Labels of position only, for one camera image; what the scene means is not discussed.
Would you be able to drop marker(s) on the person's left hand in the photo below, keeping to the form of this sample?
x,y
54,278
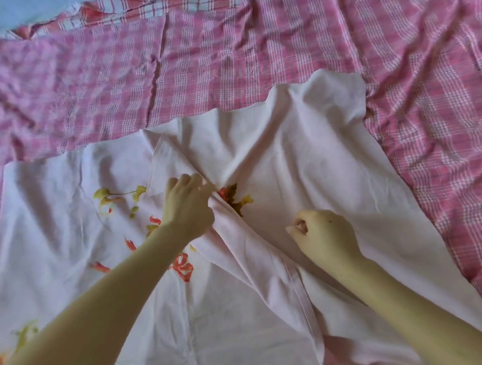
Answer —
x,y
187,207

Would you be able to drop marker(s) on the white bed sheet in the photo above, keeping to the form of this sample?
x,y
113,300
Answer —
x,y
14,11

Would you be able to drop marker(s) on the person's left forearm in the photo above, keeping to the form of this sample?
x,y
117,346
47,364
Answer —
x,y
87,325

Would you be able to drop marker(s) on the person's right hand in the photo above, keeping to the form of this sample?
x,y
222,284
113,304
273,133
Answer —
x,y
329,238

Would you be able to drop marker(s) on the pink gingham sheet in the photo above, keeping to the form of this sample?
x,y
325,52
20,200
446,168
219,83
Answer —
x,y
218,61

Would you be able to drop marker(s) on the person's right forearm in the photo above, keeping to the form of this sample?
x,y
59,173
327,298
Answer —
x,y
425,316

